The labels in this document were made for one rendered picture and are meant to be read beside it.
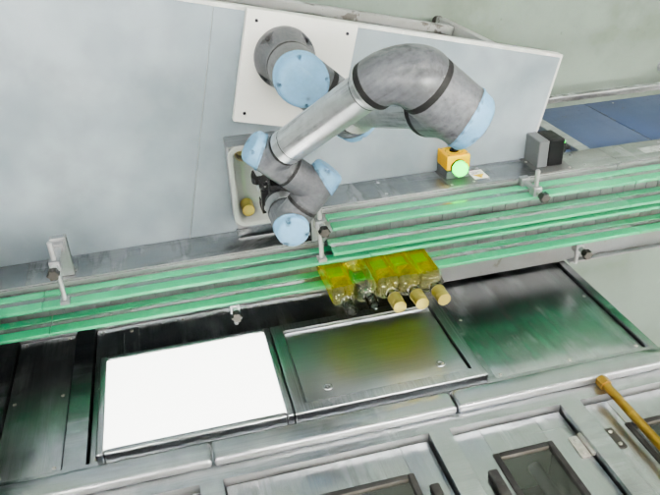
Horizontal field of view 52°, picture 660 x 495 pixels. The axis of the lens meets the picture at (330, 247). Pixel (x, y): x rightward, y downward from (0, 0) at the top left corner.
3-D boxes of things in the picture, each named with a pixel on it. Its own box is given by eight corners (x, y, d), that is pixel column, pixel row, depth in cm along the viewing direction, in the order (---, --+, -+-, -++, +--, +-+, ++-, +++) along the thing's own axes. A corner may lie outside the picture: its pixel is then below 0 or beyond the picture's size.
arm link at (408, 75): (400, 49, 108) (232, 173, 142) (446, 88, 113) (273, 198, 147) (407, 2, 114) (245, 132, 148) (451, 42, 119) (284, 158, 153)
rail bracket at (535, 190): (514, 184, 191) (538, 204, 180) (517, 159, 188) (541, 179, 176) (527, 182, 192) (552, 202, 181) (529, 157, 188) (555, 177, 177)
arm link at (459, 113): (318, 69, 163) (460, 50, 115) (363, 103, 170) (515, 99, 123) (294, 112, 162) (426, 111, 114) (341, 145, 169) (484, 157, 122)
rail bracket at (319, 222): (310, 247, 184) (321, 271, 173) (306, 192, 175) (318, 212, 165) (321, 247, 184) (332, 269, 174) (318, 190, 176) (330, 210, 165)
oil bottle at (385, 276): (357, 261, 190) (380, 302, 172) (356, 244, 187) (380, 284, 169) (375, 258, 191) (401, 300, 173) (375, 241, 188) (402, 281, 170)
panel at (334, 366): (102, 366, 174) (97, 466, 145) (100, 357, 172) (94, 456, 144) (434, 304, 192) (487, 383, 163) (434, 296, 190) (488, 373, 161)
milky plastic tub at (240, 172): (232, 213, 187) (236, 228, 180) (222, 137, 176) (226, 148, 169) (294, 204, 191) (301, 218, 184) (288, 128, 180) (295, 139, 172)
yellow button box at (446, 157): (435, 170, 197) (446, 180, 191) (436, 145, 194) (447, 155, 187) (458, 166, 199) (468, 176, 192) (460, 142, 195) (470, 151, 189)
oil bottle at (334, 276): (315, 269, 188) (336, 312, 170) (314, 251, 185) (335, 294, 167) (336, 265, 189) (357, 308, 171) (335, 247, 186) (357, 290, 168)
